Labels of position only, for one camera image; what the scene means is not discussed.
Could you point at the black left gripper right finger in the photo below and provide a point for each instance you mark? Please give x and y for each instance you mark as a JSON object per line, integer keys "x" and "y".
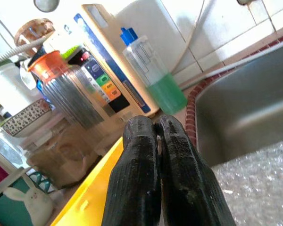
{"x": 186, "y": 183}

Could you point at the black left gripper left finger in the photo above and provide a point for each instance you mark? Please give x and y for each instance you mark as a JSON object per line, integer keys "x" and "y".
{"x": 134, "y": 179}

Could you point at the yellow plastic bowl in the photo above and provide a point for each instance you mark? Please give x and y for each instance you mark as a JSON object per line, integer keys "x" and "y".
{"x": 89, "y": 188}

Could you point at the jar of brown powder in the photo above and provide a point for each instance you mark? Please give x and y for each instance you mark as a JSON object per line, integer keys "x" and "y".
{"x": 61, "y": 160}

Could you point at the clear bubble wrap sheet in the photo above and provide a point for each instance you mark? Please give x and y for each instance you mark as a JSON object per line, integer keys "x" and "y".
{"x": 261, "y": 188}

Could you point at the green dish soap bottle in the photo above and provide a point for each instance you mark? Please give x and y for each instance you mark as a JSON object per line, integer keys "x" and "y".
{"x": 167, "y": 94}

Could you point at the stainless steel sink basin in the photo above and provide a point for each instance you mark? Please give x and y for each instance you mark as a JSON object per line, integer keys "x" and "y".
{"x": 245, "y": 106}

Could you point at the glass pitcher orange lid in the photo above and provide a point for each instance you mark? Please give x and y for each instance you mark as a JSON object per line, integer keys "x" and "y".
{"x": 68, "y": 99}

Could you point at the patterned ceramic bowl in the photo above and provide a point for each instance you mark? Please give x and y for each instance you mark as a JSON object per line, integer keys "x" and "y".
{"x": 26, "y": 120}

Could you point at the beige water ionizer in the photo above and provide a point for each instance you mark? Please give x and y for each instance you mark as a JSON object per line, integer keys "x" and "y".
{"x": 101, "y": 33}

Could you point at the clear plastic jug white lid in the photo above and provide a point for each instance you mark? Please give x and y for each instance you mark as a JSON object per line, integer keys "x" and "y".
{"x": 11, "y": 89}

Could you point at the glass jar cork lid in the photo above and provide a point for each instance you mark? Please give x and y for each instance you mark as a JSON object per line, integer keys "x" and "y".
{"x": 33, "y": 33}

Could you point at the round grey hanging utensil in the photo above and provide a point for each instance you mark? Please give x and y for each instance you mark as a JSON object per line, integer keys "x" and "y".
{"x": 46, "y": 4}

